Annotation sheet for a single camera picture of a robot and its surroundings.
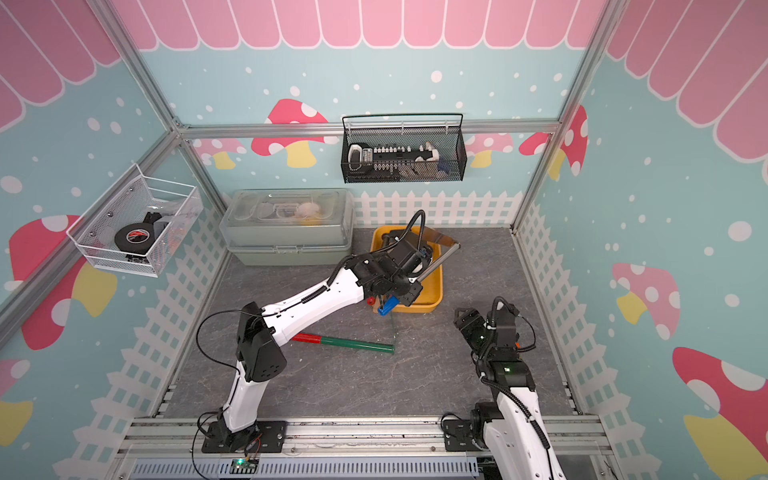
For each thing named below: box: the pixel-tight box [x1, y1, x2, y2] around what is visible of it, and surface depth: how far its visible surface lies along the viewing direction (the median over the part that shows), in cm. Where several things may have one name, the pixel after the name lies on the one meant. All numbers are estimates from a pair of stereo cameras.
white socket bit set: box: [347, 142, 440, 175], surface depth 91 cm
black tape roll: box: [114, 222, 156, 254], surface depth 71 cm
